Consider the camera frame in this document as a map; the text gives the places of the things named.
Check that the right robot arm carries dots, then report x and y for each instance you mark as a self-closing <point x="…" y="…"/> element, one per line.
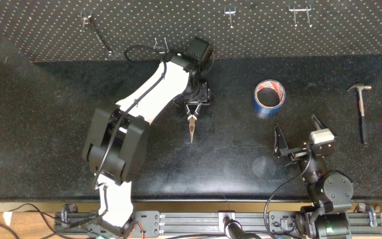
<point x="337" y="192"/>

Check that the wrench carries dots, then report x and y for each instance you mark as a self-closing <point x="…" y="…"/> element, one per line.
<point x="98" y="35"/>

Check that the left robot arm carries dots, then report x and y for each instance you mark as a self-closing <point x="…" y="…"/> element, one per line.
<point x="158" y="93"/>

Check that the hammer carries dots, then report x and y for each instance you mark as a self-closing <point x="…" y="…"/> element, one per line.
<point x="362" y="113"/>

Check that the mounting rail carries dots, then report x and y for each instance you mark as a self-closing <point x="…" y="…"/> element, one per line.
<point x="191" y="222"/>

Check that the metal hook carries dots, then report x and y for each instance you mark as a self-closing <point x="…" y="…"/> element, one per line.
<point x="85" y="15"/>
<point x="230" y="16"/>
<point x="160" y="49"/>
<point x="294" y="15"/>

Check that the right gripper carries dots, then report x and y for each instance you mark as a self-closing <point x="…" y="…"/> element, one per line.
<point x="297" y="153"/>

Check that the needle-nose pliers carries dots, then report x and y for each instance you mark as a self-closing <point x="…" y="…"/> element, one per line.
<point x="191" y="127"/>

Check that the black pegboard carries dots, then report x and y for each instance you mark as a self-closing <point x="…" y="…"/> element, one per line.
<point x="343" y="36"/>

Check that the roll of blue tape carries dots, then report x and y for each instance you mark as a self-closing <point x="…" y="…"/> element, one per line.
<point x="260" y="107"/>

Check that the white tape strip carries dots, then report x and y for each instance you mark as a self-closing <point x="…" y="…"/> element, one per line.
<point x="8" y="218"/>

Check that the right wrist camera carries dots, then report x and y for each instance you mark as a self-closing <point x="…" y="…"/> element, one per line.
<point x="322" y="138"/>

